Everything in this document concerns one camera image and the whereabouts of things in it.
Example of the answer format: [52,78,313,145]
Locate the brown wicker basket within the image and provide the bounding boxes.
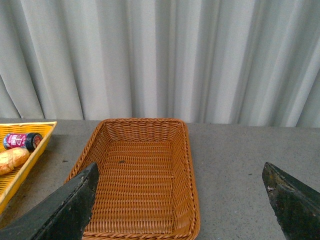
[69,118,201,240]

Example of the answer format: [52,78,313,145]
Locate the grey curtain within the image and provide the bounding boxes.
[0,0,320,128]

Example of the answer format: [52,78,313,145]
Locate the golden bread roll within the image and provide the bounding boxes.
[0,147,30,175]

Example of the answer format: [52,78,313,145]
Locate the yellow wicker basket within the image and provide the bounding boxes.
[0,121,58,215]

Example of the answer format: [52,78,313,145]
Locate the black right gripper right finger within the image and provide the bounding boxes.
[262,162,320,240]

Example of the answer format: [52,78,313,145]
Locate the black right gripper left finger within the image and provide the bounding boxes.
[0,162,99,240]

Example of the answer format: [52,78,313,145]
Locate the small red spice jar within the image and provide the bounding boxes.
[2,132,43,152]

